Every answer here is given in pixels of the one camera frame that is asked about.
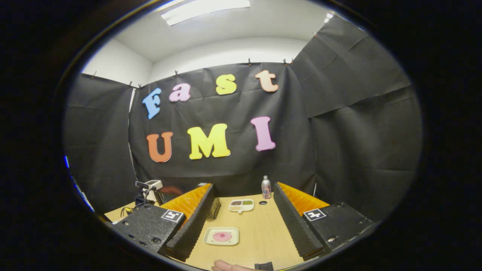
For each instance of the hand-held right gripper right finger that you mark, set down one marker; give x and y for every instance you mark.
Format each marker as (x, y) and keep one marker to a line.
(292, 220)

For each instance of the long ceiling light panel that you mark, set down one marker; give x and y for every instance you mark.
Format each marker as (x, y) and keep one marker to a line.
(205, 9)

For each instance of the white toaster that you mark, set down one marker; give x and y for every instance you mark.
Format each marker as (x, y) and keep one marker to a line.
(156, 184)

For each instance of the pink food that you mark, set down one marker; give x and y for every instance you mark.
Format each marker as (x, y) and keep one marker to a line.
(221, 236)

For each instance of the small ceiling light panel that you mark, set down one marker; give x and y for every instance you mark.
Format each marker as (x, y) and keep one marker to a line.
(328, 17)

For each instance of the black backdrop cloth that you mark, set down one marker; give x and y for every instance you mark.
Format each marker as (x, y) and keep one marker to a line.
(241, 109)

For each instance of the white divided dish with snacks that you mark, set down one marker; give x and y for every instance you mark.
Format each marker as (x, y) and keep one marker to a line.
(241, 205)

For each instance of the silver drink bottle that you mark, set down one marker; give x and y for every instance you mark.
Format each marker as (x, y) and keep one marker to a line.
(266, 187)

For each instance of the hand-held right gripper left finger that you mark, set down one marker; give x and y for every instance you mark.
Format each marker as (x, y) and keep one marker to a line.
(196, 220)

